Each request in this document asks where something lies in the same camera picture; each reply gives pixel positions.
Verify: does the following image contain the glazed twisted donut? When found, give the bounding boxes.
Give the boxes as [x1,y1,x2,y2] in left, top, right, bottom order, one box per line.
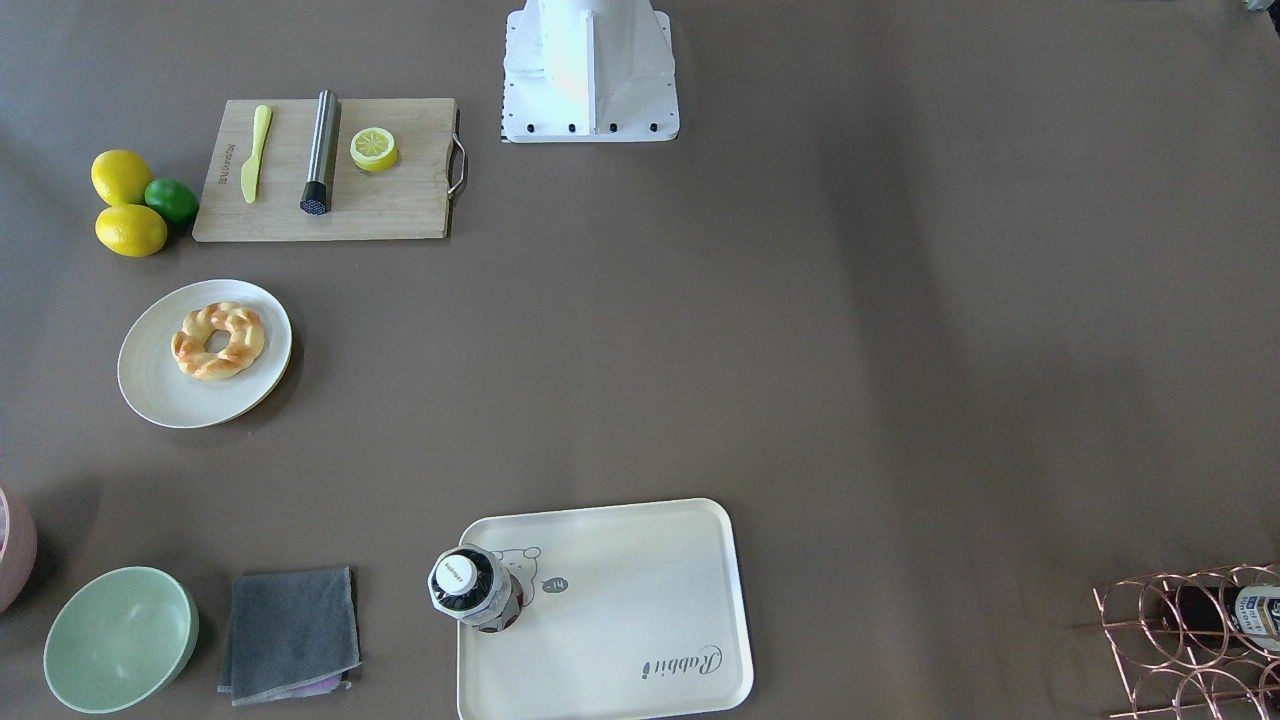
[172,301,265,380]

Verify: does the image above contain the cream Rabbit tray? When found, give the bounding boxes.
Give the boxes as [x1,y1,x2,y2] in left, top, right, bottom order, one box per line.
[457,498,755,719]

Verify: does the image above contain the wooden cutting board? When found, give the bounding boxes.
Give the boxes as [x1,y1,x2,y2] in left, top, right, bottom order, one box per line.
[192,97,458,243]

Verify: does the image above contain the dark drink bottle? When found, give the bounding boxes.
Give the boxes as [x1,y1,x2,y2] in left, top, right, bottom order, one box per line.
[426,544,525,633]

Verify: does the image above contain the half lemon slice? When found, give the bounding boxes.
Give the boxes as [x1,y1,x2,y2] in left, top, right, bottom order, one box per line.
[349,127,399,172]

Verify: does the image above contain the steel cylindrical muddler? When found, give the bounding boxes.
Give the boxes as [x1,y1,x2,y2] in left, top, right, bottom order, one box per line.
[300,88,340,217]

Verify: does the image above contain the grey folded cloth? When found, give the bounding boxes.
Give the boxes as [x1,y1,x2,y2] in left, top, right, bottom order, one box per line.
[218,566,361,706]

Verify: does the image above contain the yellow plastic knife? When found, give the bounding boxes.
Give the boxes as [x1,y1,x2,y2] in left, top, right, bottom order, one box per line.
[239,104,273,204]

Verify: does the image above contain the white round plate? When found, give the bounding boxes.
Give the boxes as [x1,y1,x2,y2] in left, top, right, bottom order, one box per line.
[116,279,292,429]

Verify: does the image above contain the green lime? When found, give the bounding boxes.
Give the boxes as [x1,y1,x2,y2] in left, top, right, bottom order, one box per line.
[143,178,198,225]

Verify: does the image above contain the yellow lemon lower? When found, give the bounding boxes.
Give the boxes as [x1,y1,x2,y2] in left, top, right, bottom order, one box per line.
[95,204,168,258]

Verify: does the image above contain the yellow lemon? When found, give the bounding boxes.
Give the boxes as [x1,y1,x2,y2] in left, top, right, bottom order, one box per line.
[95,204,168,258]
[90,149,154,206]

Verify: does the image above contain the yellow lemon upper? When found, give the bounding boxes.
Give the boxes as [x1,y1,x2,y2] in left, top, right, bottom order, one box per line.
[90,149,154,206]

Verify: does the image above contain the mint green bowl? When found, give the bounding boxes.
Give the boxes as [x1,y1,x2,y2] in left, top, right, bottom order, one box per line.
[44,566,198,714]

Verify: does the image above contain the pink bowl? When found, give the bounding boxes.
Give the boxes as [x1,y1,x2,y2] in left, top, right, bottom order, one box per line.
[1,488,37,612]

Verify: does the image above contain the bottle lying in rack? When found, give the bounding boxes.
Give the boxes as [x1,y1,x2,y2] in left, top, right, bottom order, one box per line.
[1160,584,1279,655]

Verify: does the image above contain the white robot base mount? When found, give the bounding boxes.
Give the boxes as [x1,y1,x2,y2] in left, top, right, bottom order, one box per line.
[500,1,680,143]

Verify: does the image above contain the copper wire bottle rack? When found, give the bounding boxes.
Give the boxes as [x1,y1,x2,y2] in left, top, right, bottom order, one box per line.
[1093,562,1277,719]

